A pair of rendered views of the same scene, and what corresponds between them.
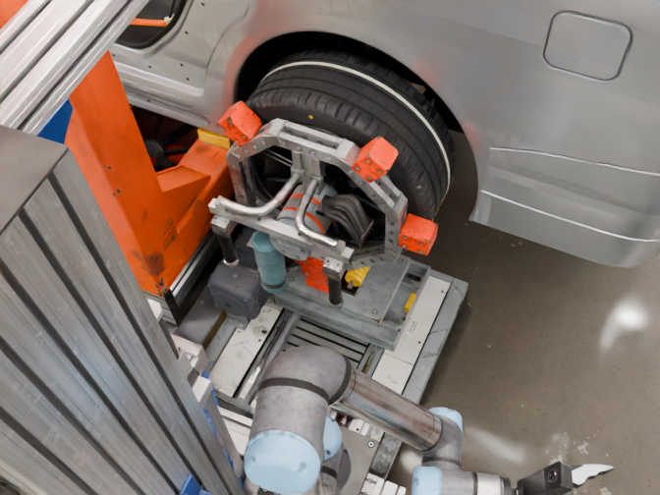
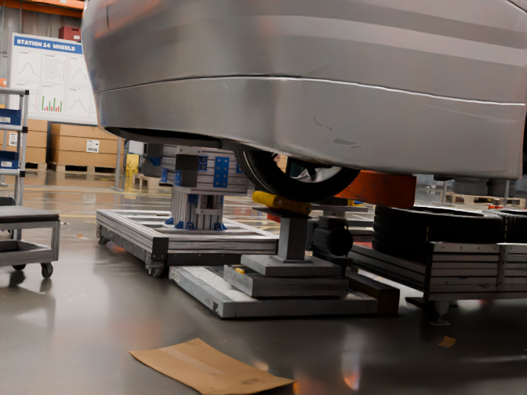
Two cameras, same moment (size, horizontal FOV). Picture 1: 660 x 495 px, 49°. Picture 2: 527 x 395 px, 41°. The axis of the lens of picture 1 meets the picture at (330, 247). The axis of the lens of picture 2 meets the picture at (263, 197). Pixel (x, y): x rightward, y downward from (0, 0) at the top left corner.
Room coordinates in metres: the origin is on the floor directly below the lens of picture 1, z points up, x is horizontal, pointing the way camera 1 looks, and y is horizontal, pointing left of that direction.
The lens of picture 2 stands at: (3.34, -2.87, 0.77)
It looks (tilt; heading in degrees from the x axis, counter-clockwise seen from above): 4 degrees down; 126
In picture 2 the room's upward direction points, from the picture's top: 5 degrees clockwise
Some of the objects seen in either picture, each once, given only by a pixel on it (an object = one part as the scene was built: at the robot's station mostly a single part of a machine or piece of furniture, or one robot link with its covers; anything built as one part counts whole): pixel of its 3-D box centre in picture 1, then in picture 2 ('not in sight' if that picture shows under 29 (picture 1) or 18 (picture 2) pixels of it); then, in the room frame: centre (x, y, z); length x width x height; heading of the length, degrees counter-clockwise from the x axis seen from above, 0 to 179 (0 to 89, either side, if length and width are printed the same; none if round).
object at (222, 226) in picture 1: (226, 218); not in sight; (1.21, 0.28, 0.93); 0.09 x 0.05 x 0.05; 151
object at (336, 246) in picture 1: (325, 204); not in sight; (1.15, 0.00, 1.03); 0.19 x 0.18 x 0.11; 151
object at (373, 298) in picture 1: (345, 255); (292, 240); (1.45, -0.05, 0.32); 0.40 x 0.30 x 0.28; 61
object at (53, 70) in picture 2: not in sight; (66, 112); (-4.14, 2.87, 0.98); 1.50 x 0.50 x 1.95; 64
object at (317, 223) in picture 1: (304, 218); not in sight; (1.24, 0.06, 0.85); 0.21 x 0.14 x 0.14; 151
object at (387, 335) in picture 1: (352, 285); (285, 279); (1.44, -0.07, 0.13); 0.50 x 0.36 x 0.10; 61
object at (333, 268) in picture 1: (338, 259); not in sight; (1.04, -0.02, 0.93); 0.09 x 0.05 x 0.05; 151
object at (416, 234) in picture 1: (417, 235); not in sight; (1.15, -0.25, 0.85); 0.09 x 0.08 x 0.07; 61
